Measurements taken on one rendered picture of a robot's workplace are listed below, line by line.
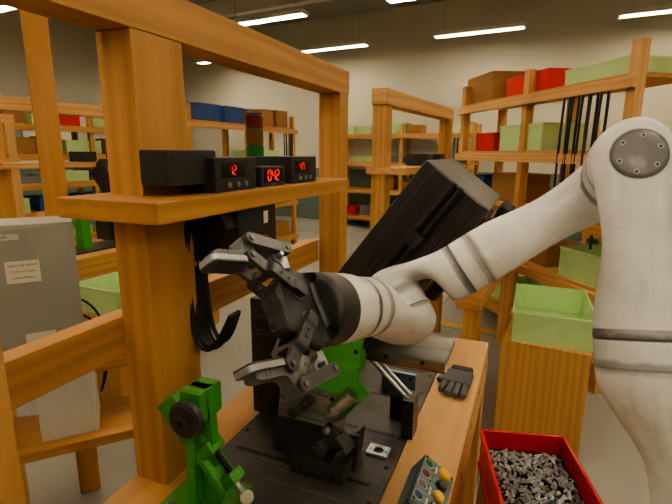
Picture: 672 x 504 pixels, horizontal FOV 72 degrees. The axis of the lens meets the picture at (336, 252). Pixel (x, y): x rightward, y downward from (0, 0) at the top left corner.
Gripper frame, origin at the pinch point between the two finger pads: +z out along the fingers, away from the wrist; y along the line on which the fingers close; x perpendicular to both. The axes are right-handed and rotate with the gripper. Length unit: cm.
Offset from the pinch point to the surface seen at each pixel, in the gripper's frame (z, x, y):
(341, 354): -68, 35, -3
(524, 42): -865, -91, -477
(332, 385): -67, 41, 3
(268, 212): -61, 35, -42
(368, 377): -110, 56, 2
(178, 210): -28, 30, -34
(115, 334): -32, 64, -24
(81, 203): -19, 45, -43
